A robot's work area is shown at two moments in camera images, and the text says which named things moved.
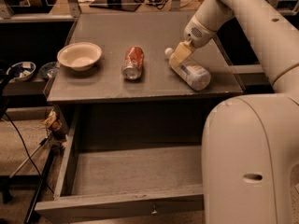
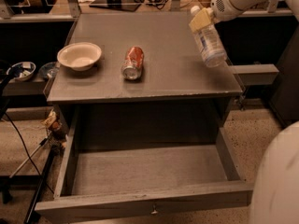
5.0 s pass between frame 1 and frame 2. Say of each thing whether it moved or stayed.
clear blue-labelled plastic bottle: moved
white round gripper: moved
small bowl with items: stayed
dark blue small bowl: stayed
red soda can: stayed
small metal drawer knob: stayed
